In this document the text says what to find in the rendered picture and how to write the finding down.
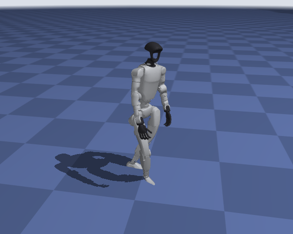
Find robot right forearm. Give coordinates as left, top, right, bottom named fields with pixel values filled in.
left=131, top=93, right=142, bottom=124

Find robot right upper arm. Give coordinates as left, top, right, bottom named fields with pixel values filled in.
left=131, top=67, right=144, bottom=100

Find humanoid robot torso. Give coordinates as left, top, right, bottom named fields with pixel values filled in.
left=138, top=63, right=162, bottom=118

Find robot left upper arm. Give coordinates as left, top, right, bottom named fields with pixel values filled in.
left=157, top=65, right=167, bottom=93

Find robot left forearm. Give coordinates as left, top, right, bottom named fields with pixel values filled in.
left=160, top=91, right=170, bottom=111

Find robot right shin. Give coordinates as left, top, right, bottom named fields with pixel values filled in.
left=139, top=150, right=150, bottom=179

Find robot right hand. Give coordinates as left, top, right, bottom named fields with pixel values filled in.
left=136, top=117, right=152, bottom=140

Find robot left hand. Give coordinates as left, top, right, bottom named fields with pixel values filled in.
left=164, top=105, right=171, bottom=127

